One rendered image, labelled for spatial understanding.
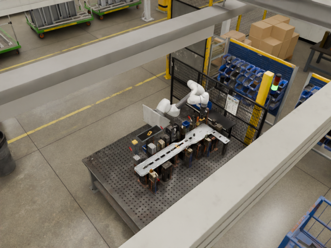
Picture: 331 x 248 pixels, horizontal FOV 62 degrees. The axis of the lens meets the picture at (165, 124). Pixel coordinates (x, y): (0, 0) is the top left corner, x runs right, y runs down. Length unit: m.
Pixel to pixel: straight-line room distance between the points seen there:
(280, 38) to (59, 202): 6.41
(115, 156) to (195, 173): 1.22
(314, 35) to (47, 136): 8.16
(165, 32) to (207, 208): 0.91
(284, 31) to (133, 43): 6.90
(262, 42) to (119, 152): 5.04
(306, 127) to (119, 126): 5.16
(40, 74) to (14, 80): 0.08
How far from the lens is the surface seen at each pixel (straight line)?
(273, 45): 7.71
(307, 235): 4.57
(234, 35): 7.14
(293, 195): 5.11
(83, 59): 1.08
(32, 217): 4.79
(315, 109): 0.82
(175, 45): 1.34
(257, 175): 0.60
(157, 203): 3.69
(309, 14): 1.38
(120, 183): 3.90
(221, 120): 4.38
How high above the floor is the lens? 3.84
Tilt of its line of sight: 42 degrees down
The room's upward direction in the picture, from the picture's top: 2 degrees clockwise
